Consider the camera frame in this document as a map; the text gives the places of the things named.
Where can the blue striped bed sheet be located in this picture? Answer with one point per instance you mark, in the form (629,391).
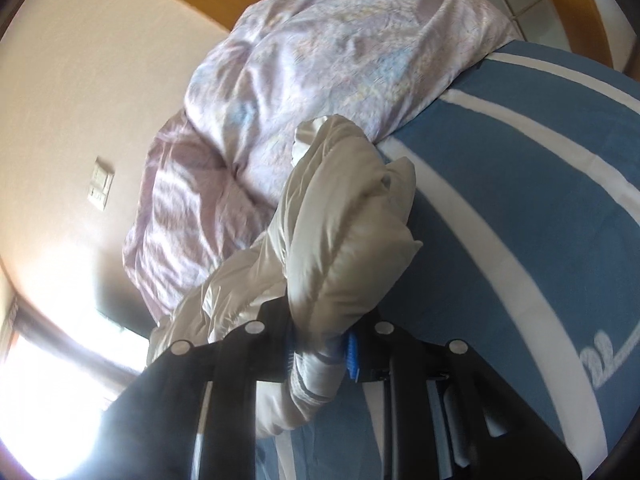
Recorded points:
(500,185)

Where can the pink floral duvet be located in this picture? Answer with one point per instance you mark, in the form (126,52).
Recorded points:
(310,60)

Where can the white wall socket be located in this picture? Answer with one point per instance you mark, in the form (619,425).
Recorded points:
(97,199)

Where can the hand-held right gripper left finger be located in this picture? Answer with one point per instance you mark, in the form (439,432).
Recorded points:
(275,350)

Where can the white puffer jacket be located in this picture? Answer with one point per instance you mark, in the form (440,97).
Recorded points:
(340,240)

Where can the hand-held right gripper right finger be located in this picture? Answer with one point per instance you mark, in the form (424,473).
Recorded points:
(354,355)

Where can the white light switch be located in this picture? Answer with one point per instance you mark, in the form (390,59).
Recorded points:
(104,172)

